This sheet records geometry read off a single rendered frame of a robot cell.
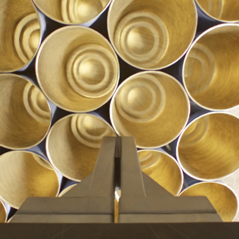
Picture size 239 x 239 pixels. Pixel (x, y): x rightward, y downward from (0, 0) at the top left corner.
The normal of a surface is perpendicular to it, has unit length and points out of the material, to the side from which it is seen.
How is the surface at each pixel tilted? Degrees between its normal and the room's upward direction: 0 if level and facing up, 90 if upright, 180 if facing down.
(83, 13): 2
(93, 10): 2
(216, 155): 92
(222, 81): 91
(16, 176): 91
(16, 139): 92
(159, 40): 2
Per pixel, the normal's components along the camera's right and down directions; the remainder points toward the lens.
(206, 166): -0.29, -0.93
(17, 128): 0.60, -0.77
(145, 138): 0.00, -0.97
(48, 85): 0.93, -0.35
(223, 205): -0.93, -0.36
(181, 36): -0.99, -0.14
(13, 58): 0.81, -0.56
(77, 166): 0.41, -0.88
